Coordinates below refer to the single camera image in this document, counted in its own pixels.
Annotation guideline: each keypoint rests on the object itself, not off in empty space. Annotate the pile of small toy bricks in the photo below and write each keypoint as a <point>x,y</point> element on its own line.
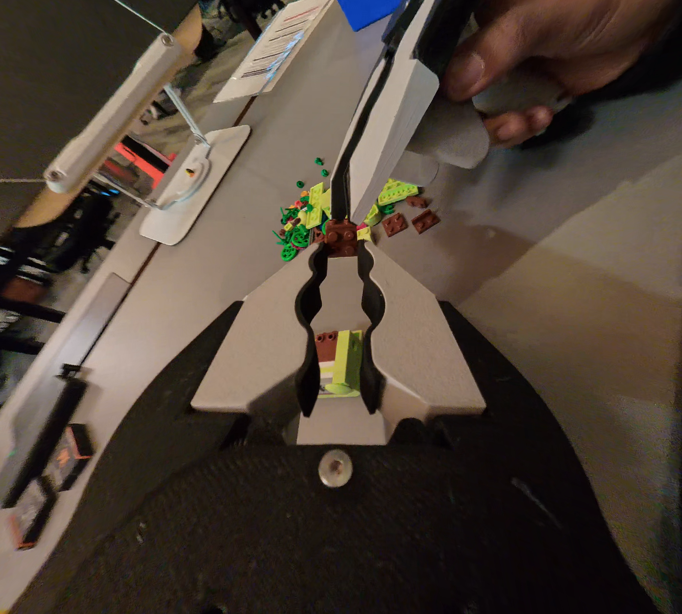
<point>290,241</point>

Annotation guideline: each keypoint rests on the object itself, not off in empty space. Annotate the dark panel with wooden edge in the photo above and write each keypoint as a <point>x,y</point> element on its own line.
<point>80,38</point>

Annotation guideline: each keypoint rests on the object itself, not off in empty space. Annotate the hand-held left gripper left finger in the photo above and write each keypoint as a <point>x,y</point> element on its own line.
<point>250,358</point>

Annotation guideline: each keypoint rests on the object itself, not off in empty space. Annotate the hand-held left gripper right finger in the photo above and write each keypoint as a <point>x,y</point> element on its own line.
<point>426,358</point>

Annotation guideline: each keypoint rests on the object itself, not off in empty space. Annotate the small brown toy brick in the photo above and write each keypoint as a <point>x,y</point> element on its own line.
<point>339,238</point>

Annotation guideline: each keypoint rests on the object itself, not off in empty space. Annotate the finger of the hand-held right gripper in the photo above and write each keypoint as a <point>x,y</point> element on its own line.
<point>357,129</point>
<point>394,108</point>

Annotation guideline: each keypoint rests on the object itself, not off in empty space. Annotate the orange plastic object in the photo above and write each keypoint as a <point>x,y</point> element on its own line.
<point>138,158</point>

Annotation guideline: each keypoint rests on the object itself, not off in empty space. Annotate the laminated instruction sheet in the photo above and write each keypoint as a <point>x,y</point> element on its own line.
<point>271,44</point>

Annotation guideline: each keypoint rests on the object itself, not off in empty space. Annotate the black battery pack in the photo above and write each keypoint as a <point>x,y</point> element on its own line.
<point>32,513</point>
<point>72,457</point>

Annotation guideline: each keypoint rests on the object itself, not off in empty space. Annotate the small brown square plate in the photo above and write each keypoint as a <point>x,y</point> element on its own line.
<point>424,221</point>
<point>395,225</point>
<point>417,201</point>

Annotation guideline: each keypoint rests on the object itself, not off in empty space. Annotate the white adjustable stand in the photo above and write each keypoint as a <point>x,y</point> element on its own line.
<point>213,161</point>

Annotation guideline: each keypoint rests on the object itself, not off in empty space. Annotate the long lime toy plate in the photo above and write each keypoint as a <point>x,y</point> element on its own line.
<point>315,204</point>

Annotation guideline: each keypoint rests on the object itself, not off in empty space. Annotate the lime brick box with brown bricks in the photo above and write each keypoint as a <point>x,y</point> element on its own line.
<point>343,363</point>

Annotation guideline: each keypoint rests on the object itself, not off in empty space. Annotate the person's right hand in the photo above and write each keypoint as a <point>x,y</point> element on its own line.
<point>575,12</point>

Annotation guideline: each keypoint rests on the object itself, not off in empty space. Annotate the black office chair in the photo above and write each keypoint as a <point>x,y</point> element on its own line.
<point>69,241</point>

